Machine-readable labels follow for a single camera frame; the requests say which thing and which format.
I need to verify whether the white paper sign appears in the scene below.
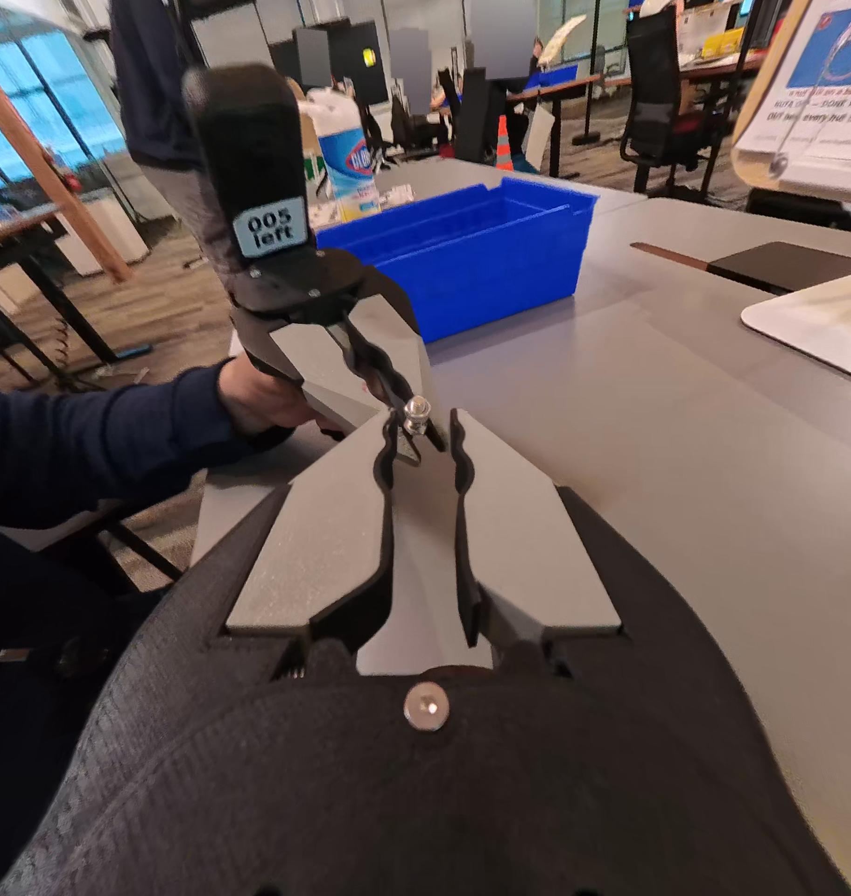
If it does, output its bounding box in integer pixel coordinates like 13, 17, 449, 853
541, 15, 587, 64

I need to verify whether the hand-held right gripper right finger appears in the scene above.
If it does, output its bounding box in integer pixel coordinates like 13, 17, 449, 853
450, 408, 622, 648

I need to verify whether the printed instruction sheet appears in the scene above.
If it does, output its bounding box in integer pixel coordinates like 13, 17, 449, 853
737, 0, 851, 200

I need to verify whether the black office chair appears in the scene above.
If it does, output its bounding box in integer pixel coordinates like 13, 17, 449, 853
620, 7, 727, 193

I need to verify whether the black leg wooden desk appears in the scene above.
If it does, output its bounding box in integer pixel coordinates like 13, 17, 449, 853
0, 203, 153, 389

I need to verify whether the white pedestal cabinet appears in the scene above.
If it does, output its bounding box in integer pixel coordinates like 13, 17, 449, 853
54, 188, 149, 277

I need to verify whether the black wall screen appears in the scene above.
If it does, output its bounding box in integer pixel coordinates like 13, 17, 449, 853
267, 20, 387, 106

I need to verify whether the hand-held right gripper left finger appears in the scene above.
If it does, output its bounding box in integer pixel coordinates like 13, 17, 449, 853
225, 409, 396, 655

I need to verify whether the wooden display board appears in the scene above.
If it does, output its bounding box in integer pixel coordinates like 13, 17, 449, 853
732, 0, 851, 207

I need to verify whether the person's left hand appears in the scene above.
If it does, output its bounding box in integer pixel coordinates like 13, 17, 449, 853
218, 357, 344, 438

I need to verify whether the person's office chair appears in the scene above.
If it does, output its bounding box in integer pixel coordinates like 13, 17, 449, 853
0, 500, 184, 596

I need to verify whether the white leaning board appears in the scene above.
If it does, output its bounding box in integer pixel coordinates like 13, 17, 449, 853
525, 105, 556, 172

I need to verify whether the person's left forearm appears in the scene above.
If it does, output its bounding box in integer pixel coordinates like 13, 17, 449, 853
0, 360, 254, 526

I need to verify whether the blue plastic bin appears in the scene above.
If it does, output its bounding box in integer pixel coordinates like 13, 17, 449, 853
315, 176, 600, 344

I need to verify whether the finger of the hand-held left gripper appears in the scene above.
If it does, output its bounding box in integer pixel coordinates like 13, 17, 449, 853
268, 323, 423, 468
347, 293, 447, 450

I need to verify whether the dark table cable hatch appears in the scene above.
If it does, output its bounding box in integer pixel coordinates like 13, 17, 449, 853
707, 241, 851, 295

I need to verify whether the small blue storage bin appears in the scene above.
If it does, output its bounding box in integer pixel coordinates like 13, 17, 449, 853
523, 64, 580, 91

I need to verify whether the disinfecting wipes canister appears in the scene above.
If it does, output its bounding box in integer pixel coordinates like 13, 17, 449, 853
306, 87, 382, 224

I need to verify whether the white stand base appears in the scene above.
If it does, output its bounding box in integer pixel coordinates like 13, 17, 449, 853
740, 205, 851, 386

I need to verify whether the black light stand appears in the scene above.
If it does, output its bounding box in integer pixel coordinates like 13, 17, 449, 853
572, 0, 612, 148

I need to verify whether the black monitor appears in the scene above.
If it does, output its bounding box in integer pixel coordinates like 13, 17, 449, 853
740, 0, 794, 53

